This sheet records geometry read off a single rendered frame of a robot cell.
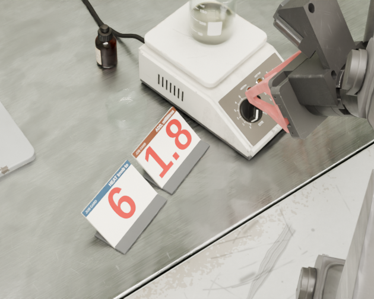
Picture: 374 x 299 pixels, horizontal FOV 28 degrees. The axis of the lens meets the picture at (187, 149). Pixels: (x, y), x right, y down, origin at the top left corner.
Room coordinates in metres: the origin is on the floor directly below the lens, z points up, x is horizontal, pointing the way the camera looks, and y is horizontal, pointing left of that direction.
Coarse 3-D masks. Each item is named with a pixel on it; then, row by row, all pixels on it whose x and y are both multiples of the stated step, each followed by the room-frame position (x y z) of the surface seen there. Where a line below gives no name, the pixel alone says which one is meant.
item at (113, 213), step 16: (128, 176) 0.49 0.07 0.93; (112, 192) 0.46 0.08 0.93; (128, 192) 0.47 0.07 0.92; (144, 192) 0.48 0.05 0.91; (96, 208) 0.44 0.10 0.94; (112, 208) 0.45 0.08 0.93; (128, 208) 0.45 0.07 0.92; (96, 224) 0.42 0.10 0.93; (112, 224) 0.43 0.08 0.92; (112, 240) 0.41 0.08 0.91
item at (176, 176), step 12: (192, 144) 0.56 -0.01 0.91; (204, 144) 0.56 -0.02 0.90; (132, 156) 0.52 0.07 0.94; (192, 156) 0.54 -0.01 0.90; (144, 168) 0.51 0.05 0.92; (180, 168) 0.52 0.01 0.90; (156, 180) 0.50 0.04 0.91; (168, 180) 0.50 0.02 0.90; (180, 180) 0.51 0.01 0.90; (168, 192) 0.49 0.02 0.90
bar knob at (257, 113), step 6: (258, 96) 0.60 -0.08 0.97; (246, 102) 0.60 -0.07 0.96; (240, 108) 0.59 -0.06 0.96; (246, 108) 0.59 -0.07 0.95; (252, 108) 0.58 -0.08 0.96; (258, 108) 0.58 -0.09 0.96; (246, 114) 0.58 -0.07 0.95; (252, 114) 0.57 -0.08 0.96; (258, 114) 0.58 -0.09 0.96; (246, 120) 0.57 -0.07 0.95; (252, 120) 0.57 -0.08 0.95
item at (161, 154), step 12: (180, 120) 0.58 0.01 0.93; (168, 132) 0.56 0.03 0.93; (180, 132) 0.57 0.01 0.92; (192, 132) 0.57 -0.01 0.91; (156, 144) 0.54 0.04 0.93; (168, 144) 0.55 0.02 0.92; (180, 144) 0.55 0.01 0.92; (144, 156) 0.52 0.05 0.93; (156, 156) 0.53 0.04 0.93; (168, 156) 0.53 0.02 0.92; (180, 156) 0.54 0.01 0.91; (156, 168) 0.51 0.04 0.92; (168, 168) 0.52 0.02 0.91
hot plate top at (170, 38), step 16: (176, 16) 0.71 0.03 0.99; (160, 32) 0.68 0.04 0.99; (176, 32) 0.68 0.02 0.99; (240, 32) 0.69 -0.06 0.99; (256, 32) 0.69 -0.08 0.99; (160, 48) 0.65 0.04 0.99; (176, 48) 0.65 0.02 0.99; (192, 48) 0.65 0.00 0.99; (224, 48) 0.66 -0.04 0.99; (240, 48) 0.66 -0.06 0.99; (256, 48) 0.66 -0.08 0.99; (176, 64) 0.63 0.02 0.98; (192, 64) 0.63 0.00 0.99; (208, 64) 0.63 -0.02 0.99; (224, 64) 0.63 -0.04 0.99; (240, 64) 0.64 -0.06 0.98; (208, 80) 0.60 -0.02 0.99
